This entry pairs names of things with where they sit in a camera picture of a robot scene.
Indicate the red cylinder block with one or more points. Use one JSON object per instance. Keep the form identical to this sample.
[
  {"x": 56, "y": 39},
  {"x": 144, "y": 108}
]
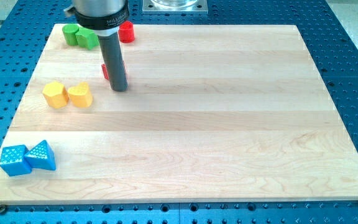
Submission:
[{"x": 126, "y": 32}]

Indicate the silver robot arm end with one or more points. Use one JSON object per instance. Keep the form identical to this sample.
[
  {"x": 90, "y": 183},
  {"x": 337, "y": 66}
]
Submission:
[{"x": 98, "y": 14}]

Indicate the red star block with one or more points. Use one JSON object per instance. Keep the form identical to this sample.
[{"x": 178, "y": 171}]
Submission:
[{"x": 105, "y": 71}]

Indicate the green star block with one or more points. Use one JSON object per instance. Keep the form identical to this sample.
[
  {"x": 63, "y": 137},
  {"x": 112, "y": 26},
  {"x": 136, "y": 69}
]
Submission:
[{"x": 86, "y": 38}]

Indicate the light wooden board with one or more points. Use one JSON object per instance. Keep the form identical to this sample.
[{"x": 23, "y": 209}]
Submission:
[{"x": 211, "y": 114}]

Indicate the yellow heart block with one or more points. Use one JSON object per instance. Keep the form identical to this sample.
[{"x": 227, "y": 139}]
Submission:
[{"x": 80, "y": 95}]

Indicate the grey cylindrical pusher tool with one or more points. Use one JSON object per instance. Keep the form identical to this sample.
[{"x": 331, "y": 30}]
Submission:
[{"x": 112, "y": 56}]

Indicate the yellow hexagon block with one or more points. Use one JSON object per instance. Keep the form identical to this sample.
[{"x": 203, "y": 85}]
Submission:
[{"x": 55, "y": 95}]

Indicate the green cylinder block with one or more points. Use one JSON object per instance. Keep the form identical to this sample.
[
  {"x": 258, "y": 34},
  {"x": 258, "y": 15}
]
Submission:
[{"x": 69, "y": 33}]

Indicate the blue triangle block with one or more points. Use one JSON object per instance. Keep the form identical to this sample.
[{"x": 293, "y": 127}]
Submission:
[{"x": 41, "y": 156}]

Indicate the blue cube block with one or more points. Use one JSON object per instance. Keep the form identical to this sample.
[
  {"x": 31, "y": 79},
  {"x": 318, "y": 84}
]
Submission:
[{"x": 12, "y": 160}]

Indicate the left board corner screw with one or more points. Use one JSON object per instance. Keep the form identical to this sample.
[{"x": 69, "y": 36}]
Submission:
[{"x": 3, "y": 209}]

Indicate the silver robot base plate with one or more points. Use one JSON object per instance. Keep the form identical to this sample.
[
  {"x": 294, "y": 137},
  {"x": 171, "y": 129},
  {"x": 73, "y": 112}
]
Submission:
[{"x": 179, "y": 6}]

